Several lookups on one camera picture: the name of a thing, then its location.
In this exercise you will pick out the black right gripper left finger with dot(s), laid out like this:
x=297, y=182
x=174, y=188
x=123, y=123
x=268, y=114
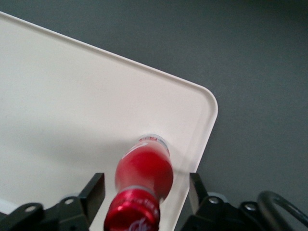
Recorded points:
x=69, y=214

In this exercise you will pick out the beige plastic tray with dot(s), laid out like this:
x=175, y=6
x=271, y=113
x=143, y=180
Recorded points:
x=72, y=101

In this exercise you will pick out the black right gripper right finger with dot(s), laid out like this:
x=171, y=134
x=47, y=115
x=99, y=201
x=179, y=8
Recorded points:
x=216, y=214

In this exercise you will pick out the red coke bottle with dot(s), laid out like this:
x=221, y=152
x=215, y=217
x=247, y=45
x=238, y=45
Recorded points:
x=144, y=168

